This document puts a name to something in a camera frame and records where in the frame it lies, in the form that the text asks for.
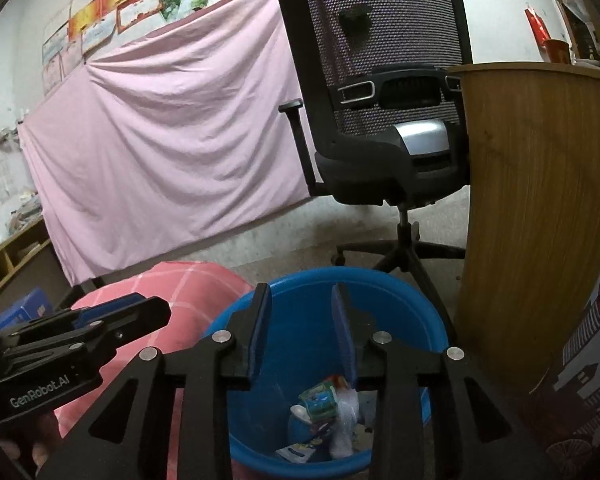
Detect black mesh office chair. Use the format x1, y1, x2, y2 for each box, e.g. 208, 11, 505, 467
273, 0, 474, 311

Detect green snack wrapper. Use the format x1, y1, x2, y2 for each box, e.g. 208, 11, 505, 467
299, 379, 337, 424

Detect blue cardboard box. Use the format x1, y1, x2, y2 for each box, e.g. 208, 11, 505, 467
0, 287, 54, 330

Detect pink checkered table cloth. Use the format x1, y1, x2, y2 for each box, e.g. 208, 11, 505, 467
54, 260, 257, 480

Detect blue plastic trash bucket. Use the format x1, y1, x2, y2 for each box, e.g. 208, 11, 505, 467
227, 268, 449, 479

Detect person's left hand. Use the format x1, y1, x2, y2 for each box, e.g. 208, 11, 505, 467
0, 412, 64, 477

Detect red framed certificate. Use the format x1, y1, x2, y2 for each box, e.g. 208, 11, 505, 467
117, 0, 163, 34

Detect white blue wrapper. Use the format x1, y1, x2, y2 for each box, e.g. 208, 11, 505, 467
275, 441, 318, 464

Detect wooden desk panel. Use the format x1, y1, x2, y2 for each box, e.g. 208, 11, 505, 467
454, 62, 600, 393

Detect red hanging wall charm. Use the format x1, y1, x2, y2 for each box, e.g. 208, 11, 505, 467
524, 6, 552, 50

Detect pink hanging bedsheet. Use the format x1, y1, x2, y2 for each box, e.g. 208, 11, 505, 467
18, 0, 309, 284

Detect wooden wall shelf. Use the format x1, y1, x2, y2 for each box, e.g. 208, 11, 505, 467
0, 217, 52, 295

